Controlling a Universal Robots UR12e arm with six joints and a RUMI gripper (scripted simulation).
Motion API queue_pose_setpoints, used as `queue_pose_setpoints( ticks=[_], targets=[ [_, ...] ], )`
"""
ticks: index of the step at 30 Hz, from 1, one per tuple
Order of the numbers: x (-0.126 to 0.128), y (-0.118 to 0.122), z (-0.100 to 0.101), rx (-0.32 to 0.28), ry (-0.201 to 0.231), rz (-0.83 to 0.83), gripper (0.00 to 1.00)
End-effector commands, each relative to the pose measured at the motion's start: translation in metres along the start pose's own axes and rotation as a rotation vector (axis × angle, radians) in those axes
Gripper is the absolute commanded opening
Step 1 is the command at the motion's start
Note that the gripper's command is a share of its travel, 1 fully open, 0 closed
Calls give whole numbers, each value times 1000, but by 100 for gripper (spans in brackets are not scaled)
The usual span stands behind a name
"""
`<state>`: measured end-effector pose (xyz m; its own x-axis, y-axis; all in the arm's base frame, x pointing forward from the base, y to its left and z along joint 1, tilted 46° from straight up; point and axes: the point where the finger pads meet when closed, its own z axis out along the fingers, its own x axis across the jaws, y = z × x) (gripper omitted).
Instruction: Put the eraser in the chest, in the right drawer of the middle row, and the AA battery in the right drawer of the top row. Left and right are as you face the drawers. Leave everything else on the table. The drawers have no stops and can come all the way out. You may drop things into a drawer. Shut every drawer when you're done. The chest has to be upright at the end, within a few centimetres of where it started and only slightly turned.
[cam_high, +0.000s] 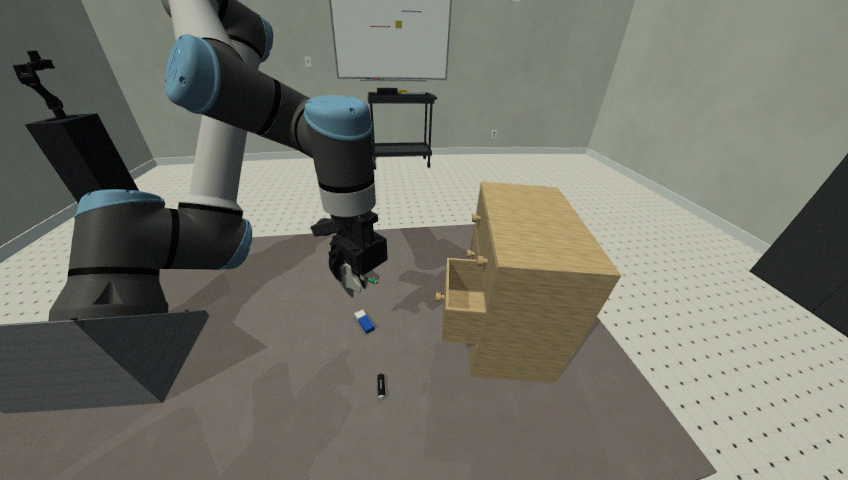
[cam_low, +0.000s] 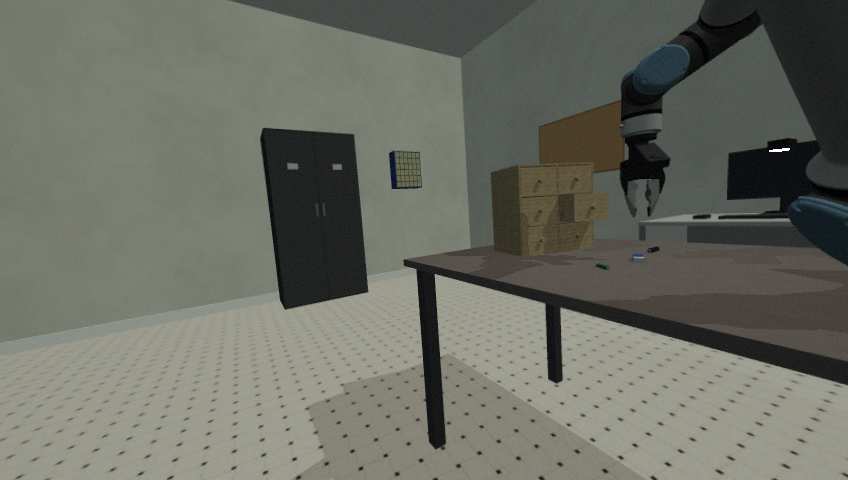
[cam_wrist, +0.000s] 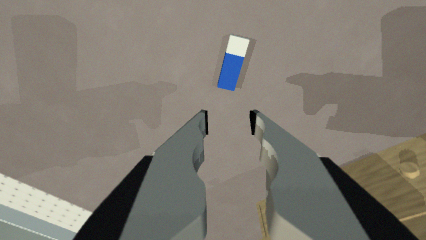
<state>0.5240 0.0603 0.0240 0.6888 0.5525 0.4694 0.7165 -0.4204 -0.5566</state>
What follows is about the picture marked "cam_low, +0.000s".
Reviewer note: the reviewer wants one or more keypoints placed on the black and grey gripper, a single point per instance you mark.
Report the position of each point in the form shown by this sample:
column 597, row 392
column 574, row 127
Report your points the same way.
column 636, row 170

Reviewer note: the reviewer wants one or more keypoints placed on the wooden drawer front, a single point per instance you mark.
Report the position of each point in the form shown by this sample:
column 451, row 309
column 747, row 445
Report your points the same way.
column 579, row 207
column 533, row 209
column 532, row 236
column 575, row 235
column 532, row 179
column 568, row 174

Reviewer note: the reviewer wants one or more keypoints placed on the wooden chest of drawers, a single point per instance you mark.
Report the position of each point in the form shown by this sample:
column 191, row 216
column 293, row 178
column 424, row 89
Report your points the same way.
column 507, row 212

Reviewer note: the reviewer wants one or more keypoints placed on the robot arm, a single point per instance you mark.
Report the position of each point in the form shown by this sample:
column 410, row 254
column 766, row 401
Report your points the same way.
column 810, row 38

